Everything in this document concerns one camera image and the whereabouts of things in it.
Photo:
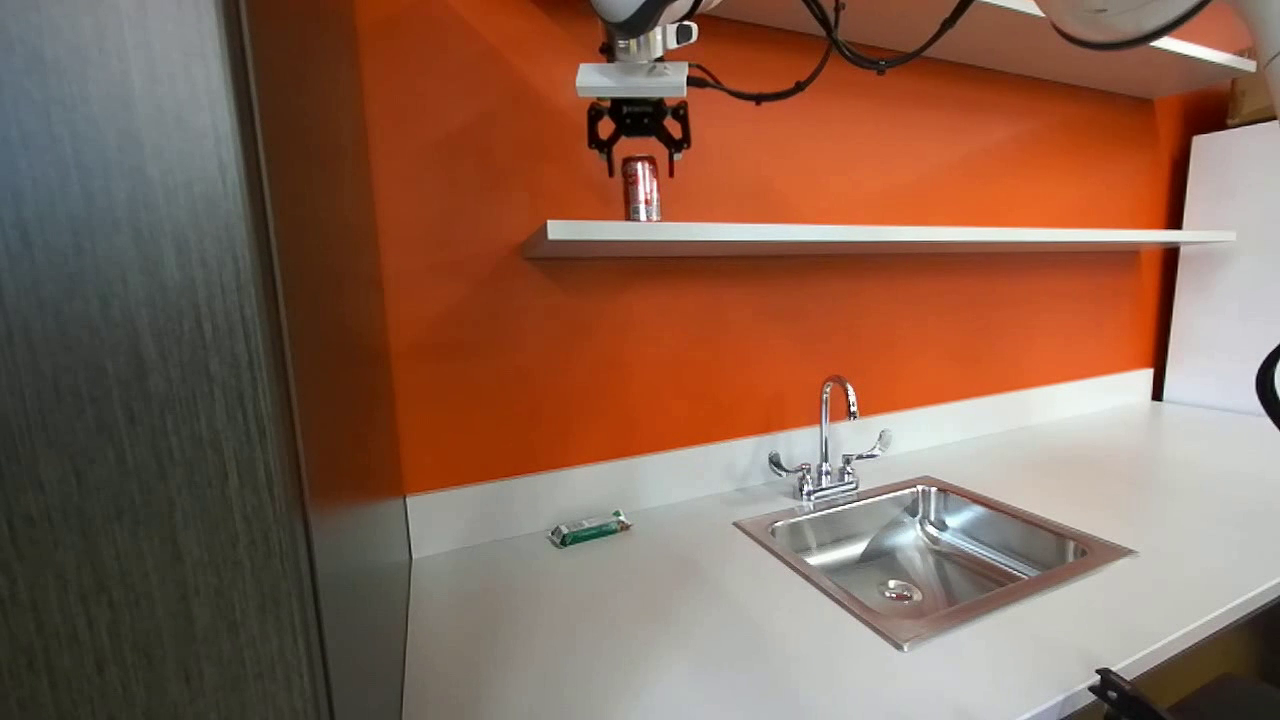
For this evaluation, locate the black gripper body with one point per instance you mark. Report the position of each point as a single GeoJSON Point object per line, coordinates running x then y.
{"type": "Point", "coordinates": [643, 117]}

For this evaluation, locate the green white small packet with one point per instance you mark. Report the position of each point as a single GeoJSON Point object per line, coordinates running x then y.
{"type": "Point", "coordinates": [591, 529]}

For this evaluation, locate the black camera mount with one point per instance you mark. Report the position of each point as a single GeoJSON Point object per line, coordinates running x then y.
{"type": "Point", "coordinates": [1122, 693]}

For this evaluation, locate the white backsplash strip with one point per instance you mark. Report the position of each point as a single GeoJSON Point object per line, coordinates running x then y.
{"type": "Point", "coordinates": [535, 500]}

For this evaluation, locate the high white wall shelf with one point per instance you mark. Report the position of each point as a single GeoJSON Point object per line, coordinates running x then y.
{"type": "Point", "coordinates": [1012, 45]}

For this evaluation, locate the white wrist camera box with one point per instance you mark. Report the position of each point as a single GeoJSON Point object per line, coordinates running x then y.
{"type": "Point", "coordinates": [633, 82]}

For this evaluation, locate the long white wall shelf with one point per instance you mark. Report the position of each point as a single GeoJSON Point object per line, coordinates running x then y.
{"type": "Point", "coordinates": [934, 238]}

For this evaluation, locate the chrome faucet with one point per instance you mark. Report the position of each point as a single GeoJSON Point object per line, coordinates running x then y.
{"type": "Point", "coordinates": [829, 453]}

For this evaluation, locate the white tall panel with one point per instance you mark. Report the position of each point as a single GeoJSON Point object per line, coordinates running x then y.
{"type": "Point", "coordinates": [1227, 266]}

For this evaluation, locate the dark wood cabinet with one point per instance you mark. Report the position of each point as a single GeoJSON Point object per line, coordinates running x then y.
{"type": "Point", "coordinates": [133, 403]}

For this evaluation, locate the red soda can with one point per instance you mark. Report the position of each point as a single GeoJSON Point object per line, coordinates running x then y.
{"type": "Point", "coordinates": [643, 190]}

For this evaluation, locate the stainless steel sink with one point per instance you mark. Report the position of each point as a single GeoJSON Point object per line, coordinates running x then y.
{"type": "Point", "coordinates": [934, 560]}

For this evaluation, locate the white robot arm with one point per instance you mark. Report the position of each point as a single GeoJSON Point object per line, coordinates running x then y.
{"type": "Point", "coordinates": [643, 22]}

